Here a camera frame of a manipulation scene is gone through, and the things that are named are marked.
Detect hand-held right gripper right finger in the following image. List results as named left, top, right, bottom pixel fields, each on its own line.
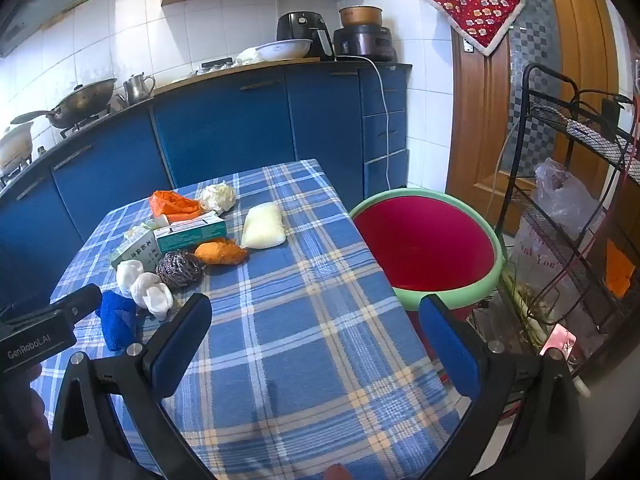
left=419, top=294, right=586, bottom=480

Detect green onions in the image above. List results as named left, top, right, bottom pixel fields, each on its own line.
left=500, top=270, right=556, bottom=351

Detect white cooking pot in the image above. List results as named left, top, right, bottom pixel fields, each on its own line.
left=0, top=122, right=35, bottom=173

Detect dark rice cooker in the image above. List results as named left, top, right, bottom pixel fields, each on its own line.
left=333, top=24, right=398, bottom=62

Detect teal and white medicine box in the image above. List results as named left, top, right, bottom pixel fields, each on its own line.
left=154, top=211, right=227, bottom=255

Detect clear plastic bag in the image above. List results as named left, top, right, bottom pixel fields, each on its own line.
left=535, top=157, right=603, bottom=233

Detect black air fryer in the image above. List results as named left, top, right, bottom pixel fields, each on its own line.
left=276, top=11, right=335, bottom=61

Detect white cloth wad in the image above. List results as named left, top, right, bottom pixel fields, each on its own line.
left=116, top=260, right=146, bottom=295
left=131, top=272, right=174, bottom=318

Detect orange plastic bag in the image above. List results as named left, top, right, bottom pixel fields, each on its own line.
left=149, top=190, right=203, bottom=223

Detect red bin with green rim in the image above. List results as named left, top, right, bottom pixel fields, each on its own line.
left=348, top=188, right=507, bottom=361

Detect crumpled white paper ball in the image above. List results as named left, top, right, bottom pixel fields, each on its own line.
left=200, top=183, right=237, bottom=213

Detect gas stove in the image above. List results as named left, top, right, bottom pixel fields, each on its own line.
left=60, top=107, right=113, bottom=138

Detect brown inner pot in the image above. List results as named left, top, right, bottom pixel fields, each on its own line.
left=339, top=6, right=383, bottom=27

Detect black wire rack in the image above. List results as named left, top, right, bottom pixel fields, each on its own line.
left=492, top=63, right=640, bottom=386

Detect blue checked tablecloth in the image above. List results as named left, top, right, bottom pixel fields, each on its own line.
left=30, top=159, right=473, bottom=480

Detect orange sponge piece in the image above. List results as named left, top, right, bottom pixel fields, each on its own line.
left=194, top=238, right=250, bottom=267

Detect person's left hand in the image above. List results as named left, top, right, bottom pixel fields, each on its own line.
left=0, top=362, right=51, bottom=461

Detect metal kettle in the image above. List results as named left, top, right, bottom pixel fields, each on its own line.
left=122, top=72, right=157, bottom=101

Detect wooden door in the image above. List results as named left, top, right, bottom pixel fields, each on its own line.
left=446, top=0, right=621, bottom=233

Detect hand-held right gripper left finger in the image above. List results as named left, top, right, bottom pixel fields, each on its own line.
left=50, top=292, right=213, bottom=480

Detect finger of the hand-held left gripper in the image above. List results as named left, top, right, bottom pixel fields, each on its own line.
left=50, top=284, right=103, bottom=318

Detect green and white box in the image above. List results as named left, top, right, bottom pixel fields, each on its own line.
left=109, top=230, right=161, bottom=272

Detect blue kitchen cabinets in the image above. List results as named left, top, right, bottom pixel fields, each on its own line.
left=0, top=62, right=413, bottom=306

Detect printed plastic bag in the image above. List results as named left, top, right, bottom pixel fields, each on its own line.
left=510, top=210, right=601, bottom=321

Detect blue cloth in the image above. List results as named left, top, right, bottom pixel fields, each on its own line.
left=96, top=290, right=137, bottom=352

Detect white power cable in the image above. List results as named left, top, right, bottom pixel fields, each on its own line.
left=350, top=55, right=391, bottom=193

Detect white bowl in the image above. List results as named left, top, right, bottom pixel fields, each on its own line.
left=255, top=40, right=312, bottom=60

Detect cream sponge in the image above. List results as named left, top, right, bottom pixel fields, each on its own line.
left=241, top=202, right=287, bottom=249

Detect steel wool scrubber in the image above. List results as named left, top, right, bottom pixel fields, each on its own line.
left=156, top=251, right=203, bottom=288

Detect pink packet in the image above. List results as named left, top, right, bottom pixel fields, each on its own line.
left=542, top=324, right=576, bottom=358

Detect black wok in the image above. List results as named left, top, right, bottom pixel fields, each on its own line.
left=10, top=78, right=117, bottom=129

